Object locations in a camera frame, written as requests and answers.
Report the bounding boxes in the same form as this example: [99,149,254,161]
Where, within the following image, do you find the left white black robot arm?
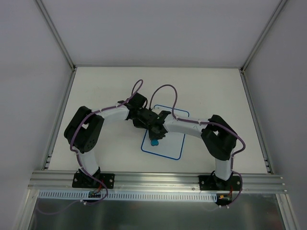
[64,93,148,187]

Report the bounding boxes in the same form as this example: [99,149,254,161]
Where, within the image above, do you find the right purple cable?
[150,84,247,207]

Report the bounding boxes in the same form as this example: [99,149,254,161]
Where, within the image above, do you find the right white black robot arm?
[128,108,238,190]

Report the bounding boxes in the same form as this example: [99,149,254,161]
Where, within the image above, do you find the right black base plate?
[198,174,243,191]

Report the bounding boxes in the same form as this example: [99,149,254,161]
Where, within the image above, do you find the aluminium mounting rail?
[28,170,288,194]

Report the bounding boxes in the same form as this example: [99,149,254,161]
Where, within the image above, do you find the right aluminium corner post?
[240,0,288,73]

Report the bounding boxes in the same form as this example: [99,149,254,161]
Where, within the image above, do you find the aluminium corner post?
[240,0,288,73]
[34,0,75,70]

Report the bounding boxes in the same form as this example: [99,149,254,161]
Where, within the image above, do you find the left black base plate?
[72,169,115,189]

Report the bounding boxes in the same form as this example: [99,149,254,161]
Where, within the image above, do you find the blue whiteboard eraser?
[151,139,159,146]

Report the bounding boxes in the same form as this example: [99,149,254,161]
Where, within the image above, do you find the blue framed whiteboard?
[141,104,190,160]

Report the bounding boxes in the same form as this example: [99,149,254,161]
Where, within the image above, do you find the left aluminium corner post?
[34,0,75,70]

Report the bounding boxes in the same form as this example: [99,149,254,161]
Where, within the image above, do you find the white slotted cable duct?
[38,190,217,203]

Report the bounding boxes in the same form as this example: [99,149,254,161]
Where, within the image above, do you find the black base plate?
[198,174,243,191]
[72,169,115,189]

